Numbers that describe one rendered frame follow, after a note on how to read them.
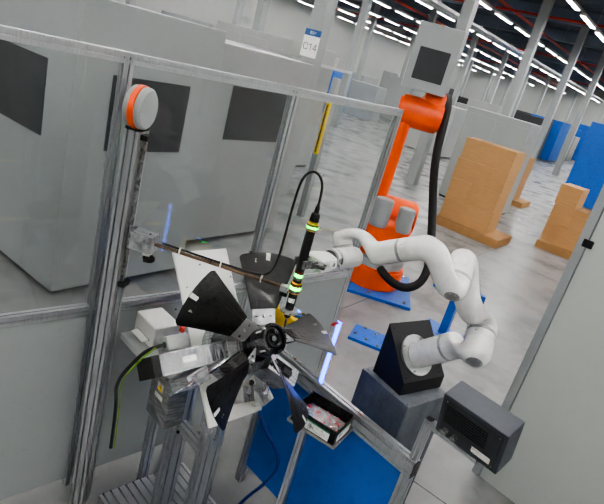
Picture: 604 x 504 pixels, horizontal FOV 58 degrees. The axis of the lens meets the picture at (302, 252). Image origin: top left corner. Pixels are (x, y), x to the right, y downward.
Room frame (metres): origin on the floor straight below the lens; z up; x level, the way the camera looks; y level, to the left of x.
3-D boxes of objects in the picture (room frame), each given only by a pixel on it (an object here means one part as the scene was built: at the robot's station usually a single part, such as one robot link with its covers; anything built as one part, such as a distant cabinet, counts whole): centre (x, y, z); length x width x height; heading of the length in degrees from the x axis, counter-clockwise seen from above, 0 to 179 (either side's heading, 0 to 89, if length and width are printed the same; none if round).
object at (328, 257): (1.97, -0.08, 1.50); 0.11 x 0.10 x 0.07; 139
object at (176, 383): (1.68, 0.27, 1.03); 0.15 x 0.10 x 0.14; 48
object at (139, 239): (1.96, 0.61, 1.38); 0.10 x 0.07 x 0.08; 83
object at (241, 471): (2.38, 0.00, 0.39); 0.04 x 0.04 x 0.78; 48
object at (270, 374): (1.95, -0.02, 0.98); 0.20 x 0.16 x 0.20; 48
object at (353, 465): (2.10, -0.33, 0.45); 0.82 x 0.01 x 0.66; 48
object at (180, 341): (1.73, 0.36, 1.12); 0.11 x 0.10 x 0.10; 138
